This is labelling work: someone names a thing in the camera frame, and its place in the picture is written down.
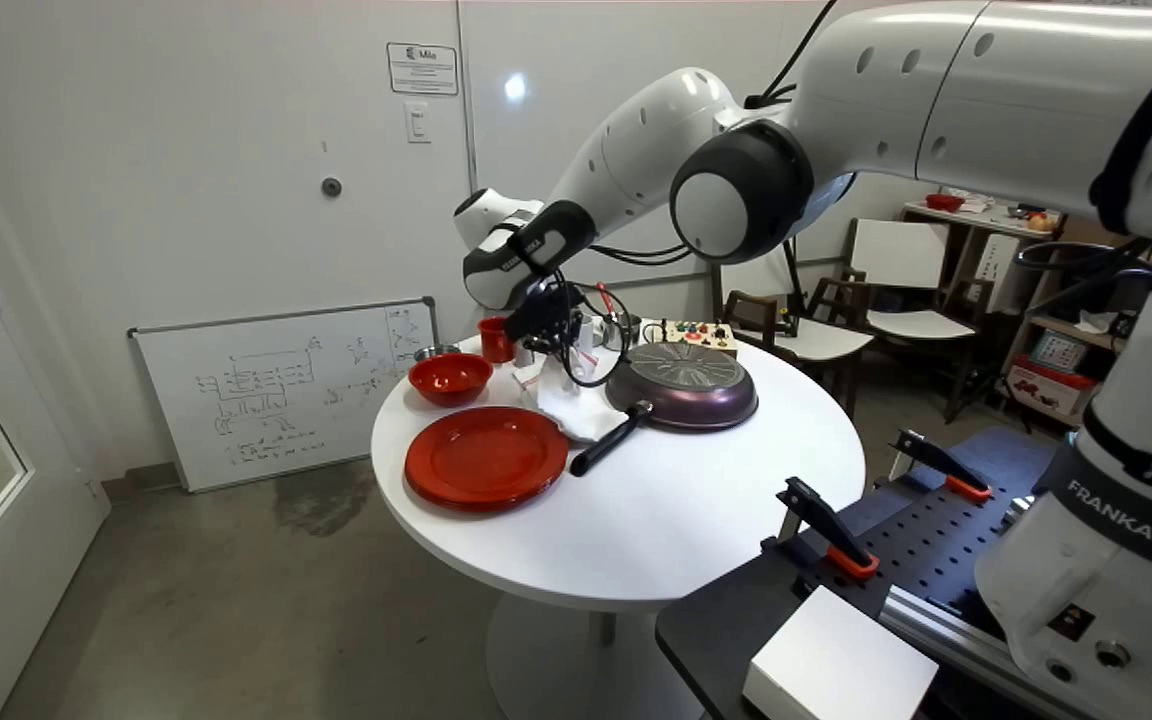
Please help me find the red bowl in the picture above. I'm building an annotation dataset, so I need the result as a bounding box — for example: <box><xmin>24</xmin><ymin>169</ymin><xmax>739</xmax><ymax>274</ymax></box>
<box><xmin>404</xmin><ymin>347</ymin><xmax>495</xmax><ymax>410</ymax></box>

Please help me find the purple frying pan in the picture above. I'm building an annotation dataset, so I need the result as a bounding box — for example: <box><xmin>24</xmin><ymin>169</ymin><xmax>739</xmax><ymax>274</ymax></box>
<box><xmin>570</xmin><ymin>341</ymin><xmax>765</xmax><ymax>481</ymax></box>

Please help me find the wooden toy board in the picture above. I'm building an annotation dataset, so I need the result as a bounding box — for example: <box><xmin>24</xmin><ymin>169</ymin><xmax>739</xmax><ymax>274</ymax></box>
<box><xmin>634</xmin><ymin>314</ymin><xmax>746</xmax><ymax>360</ymax></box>

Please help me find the white chair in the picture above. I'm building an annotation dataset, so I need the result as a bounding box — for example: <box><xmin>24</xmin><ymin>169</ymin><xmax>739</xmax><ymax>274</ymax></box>
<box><xmin>846</xmin><ymin>217</ymin><xmax>980</xmax><ymax>347</ymax></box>
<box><xmin>715</xmin><ymin>249</ymin><xmax>877</xmax><ymax>370</ymax></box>

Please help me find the red and white box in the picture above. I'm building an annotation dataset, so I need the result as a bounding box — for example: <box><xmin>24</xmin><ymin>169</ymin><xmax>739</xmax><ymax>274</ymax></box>
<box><xmin>1004</xmin><ymin>357</ymin><xmax>1095</xmax><ymax>427</ymax></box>

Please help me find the white towel with red stripes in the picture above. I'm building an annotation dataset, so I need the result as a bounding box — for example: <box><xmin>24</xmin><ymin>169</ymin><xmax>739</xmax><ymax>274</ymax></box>
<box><xmin>510</xmin><ymin>336</ymin><xmax>637</xmax><ymax>449</ymax></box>

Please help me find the red plate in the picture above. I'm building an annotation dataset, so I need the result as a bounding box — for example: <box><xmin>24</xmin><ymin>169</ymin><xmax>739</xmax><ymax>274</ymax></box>
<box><xmin>402</xmin><ymin>402</ymin><xmax>573</xmax><ymax>515</ymax></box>

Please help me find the whiteboard leaning on wall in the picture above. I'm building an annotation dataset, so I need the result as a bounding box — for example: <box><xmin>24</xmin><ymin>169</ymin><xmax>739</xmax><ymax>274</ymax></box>
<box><xmin>130</xmin><ymin>292</ymin><xmax>445</xmax><ymax>497</ymax></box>

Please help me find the black workbench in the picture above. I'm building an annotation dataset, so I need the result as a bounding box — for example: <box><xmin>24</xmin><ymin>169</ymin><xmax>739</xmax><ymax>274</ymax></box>
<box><xmin>653</xmin><ymin>424</ymin><xmax>1102</xmax><ymax>720</ymax></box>

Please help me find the white door with window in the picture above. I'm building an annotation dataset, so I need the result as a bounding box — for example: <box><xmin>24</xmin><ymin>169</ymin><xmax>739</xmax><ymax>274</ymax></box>
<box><xmin>0</xmin><ymin>197</ymin><xmax>116</xmax><ymax>720</ymax></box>

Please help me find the red mug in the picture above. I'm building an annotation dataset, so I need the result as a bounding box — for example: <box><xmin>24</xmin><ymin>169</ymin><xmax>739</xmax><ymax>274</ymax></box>
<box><xmin>476</xmin><ymin>314</ymin><xmax>520</xmax><ymax>367</ymax></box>

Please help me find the aluminium rail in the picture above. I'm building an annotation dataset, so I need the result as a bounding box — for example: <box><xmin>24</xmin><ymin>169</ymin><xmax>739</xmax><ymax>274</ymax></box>
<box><xmin>877</xmin><ymin>580</ymin><xmax>1025</xmax><ymax>679</ymax></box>

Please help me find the orange-handled black clamp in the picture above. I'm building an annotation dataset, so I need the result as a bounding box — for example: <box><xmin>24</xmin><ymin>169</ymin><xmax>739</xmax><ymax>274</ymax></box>
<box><xmin>777</xmin><ymin>476</ymin><xmax>886</xmax><ymax>582</ymax></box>
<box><xmin>894</xmin><ymin>427</ymin><xmax>1002</xmax><ymax>509</ymax></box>

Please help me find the wooden shelf desk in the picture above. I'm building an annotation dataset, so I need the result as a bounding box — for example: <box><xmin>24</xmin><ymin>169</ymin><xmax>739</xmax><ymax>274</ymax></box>
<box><xmin>901</xmin><ymin>182</ymin><xmax>1152</xmax><ymax>430</ymax></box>

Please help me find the small wall label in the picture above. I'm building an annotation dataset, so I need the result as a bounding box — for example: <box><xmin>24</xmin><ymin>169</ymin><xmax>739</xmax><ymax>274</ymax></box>
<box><xmin>402</xmin><ymin>98</ymin><xmax>435</xmax><ymax>147</ymax></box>

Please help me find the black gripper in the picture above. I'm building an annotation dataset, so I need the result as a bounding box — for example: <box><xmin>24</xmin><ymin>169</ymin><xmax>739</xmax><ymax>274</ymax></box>
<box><xmin>503</xmin><ymin>271</ymin><xmax>589</xmax><ymax>370</ymax></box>

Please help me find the paper wall sign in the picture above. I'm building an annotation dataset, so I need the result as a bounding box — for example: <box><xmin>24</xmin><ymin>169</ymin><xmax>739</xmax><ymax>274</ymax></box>
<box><xmin>383</xmin><ymin>37</ymin><xmax>466</xmax><ymax>98</ymax></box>

